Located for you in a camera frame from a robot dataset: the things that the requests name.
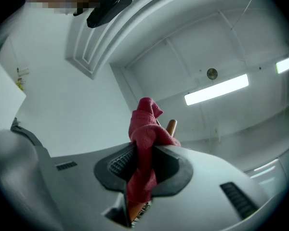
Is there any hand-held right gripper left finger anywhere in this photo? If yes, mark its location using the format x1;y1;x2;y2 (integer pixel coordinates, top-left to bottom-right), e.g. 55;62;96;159
46;141;137;231

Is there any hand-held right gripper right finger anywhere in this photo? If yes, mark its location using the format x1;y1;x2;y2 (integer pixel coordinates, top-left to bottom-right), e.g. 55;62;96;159
134;144;273;231

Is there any red cloth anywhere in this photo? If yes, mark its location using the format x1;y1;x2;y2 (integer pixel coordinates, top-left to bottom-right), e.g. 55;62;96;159
126;97;182;205

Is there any long ceiling light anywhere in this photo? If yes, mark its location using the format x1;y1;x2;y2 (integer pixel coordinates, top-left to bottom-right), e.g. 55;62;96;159
184;73;250;106

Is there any round ceiling smoke detector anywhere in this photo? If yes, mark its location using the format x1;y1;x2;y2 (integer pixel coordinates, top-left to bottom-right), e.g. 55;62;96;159
206;67;218;80

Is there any yellow potted plant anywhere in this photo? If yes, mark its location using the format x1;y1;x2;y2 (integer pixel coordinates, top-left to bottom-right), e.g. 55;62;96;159
15;77;27;90

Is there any white desk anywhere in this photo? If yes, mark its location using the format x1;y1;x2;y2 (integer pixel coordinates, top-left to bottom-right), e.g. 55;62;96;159
0;48;27;131

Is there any short ceiling light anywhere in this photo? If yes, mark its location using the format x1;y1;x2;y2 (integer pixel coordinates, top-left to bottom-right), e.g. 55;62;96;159
275;54;289;75

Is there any black head-worn camera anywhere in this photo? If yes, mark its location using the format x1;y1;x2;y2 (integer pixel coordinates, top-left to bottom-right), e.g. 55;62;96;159
73;0;133;29

